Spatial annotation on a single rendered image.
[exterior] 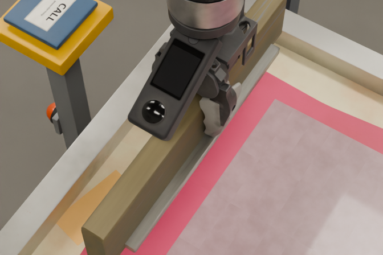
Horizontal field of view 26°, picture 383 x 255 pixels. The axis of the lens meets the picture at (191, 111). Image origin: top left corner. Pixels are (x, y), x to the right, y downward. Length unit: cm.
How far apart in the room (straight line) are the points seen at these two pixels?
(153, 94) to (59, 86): 56
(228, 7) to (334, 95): 43
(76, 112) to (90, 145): 35
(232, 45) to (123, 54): 154
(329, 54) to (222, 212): 27
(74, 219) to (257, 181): 24
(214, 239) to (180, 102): 29
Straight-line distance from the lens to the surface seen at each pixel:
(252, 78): 102
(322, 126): 114
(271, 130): 113
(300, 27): 119
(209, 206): 107
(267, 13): 100
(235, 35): 86
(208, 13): 76
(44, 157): 223
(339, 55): 116
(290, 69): 118
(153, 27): 244
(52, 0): 125
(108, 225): 85
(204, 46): 81
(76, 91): 139
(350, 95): 117
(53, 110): 150
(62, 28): 121
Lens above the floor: 192
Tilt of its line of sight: 58 degrees down
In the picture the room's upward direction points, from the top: straight up
